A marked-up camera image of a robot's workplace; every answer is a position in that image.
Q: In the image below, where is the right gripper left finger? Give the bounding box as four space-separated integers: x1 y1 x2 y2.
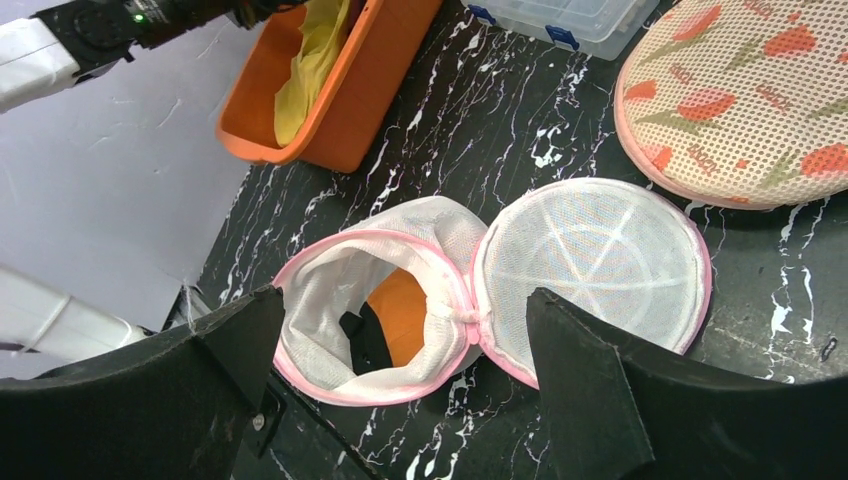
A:
1 286 284 479

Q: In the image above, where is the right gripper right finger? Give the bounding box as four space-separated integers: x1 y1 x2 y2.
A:
526 288 847 479

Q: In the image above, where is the white mesh laundry bag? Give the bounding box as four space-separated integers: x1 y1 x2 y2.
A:
274 177 712 407

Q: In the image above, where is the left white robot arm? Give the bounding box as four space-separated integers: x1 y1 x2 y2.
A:
1 0 301 363

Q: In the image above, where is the orange bra inside bag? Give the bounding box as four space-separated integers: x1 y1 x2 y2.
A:
366 269 427 367

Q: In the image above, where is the yellow bra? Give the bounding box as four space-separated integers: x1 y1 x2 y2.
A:
274 0 351 146

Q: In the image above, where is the floral pink fabric pouch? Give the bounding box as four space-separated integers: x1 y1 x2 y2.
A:
614 1 847 210

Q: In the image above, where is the clear plastic screw box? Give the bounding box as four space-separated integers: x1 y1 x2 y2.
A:
463 0 659 61

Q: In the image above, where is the orange plastic bin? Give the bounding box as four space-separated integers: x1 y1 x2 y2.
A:
217 1 441 173

